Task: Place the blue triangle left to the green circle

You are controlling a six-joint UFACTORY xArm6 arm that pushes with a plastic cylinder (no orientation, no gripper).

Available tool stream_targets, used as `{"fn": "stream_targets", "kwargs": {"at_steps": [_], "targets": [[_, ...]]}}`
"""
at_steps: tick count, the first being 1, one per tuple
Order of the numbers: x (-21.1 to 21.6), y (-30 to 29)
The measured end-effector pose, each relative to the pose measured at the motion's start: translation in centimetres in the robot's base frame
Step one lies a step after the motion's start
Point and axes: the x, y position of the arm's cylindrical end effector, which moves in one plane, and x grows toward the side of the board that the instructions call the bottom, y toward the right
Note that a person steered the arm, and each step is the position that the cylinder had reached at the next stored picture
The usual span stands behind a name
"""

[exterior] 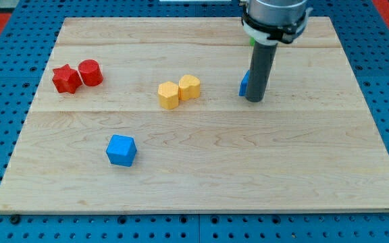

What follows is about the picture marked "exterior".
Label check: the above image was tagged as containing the blue triangle block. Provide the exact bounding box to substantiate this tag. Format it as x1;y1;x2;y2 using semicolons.
238;70;250;97

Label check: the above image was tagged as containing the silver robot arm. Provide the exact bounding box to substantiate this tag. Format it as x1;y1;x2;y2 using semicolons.
241;0;313;45

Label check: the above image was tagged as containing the green circle block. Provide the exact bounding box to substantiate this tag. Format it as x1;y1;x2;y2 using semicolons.
250;37;255;47

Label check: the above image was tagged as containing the yellow heart block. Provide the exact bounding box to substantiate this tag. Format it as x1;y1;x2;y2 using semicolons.
178;74;201;101

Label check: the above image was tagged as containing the yellow hexagon block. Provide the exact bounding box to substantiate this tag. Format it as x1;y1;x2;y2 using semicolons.
157;82;179;109

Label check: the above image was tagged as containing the wooden board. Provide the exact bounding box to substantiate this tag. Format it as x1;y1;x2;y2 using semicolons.
0;17;389;215

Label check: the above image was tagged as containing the blue cube block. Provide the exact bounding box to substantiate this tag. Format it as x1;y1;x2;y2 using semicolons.
106;134;137;167

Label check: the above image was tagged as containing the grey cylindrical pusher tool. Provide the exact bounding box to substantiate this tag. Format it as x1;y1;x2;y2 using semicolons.
244;42;277;103

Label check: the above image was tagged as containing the red cylinder block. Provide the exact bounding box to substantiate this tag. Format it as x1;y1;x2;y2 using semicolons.
78;59;103;86

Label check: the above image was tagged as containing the red star block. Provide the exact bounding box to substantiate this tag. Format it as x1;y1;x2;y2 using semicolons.
52;64;82;94

